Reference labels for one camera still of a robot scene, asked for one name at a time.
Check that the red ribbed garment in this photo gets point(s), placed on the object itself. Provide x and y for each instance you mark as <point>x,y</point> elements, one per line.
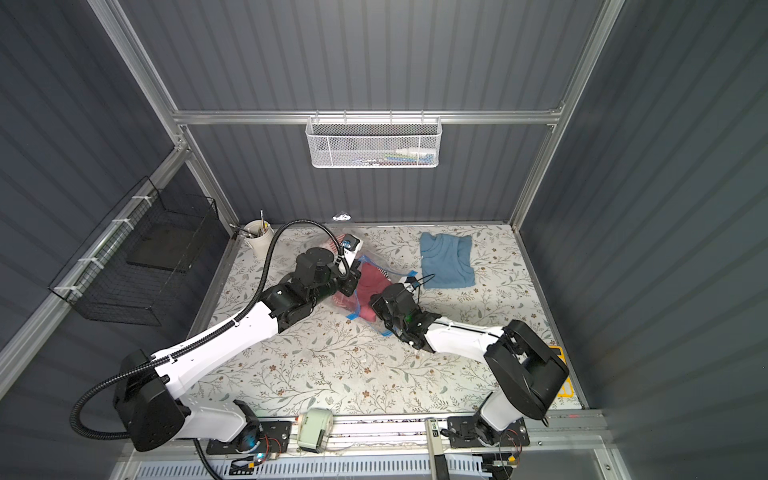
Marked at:
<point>373,281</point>

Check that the clear vacuum bag blue zip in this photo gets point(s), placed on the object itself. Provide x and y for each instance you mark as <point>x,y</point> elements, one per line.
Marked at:
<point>396,275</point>

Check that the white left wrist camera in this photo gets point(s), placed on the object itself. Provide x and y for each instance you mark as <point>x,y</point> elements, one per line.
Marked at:
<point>351,246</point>

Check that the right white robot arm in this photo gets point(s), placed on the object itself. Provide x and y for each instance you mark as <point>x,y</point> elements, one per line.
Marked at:
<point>528,372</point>

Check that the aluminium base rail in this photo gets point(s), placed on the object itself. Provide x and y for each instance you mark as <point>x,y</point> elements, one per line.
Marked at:
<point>572,444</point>

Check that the white cup with tools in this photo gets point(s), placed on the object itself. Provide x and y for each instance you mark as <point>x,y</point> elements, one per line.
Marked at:
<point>257,234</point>

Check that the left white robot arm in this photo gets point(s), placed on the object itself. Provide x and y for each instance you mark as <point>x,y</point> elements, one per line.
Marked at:
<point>154,406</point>

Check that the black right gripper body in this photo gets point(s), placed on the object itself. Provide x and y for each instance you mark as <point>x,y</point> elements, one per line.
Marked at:
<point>383,305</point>

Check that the white wire basket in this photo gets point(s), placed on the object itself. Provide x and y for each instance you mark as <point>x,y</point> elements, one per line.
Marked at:
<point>374,145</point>

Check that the small green white box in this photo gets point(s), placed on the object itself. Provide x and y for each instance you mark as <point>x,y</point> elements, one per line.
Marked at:
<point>314,429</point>

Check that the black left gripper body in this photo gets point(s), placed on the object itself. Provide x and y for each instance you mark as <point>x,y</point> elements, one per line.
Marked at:
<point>349,283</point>

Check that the striped folded garment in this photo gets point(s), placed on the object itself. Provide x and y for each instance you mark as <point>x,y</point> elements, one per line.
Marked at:
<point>331,245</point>

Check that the blue tank top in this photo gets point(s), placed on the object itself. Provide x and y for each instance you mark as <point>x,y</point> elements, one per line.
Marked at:
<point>447,260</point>

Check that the black wire basket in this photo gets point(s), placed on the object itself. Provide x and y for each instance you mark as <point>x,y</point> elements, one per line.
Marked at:
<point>133,271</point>

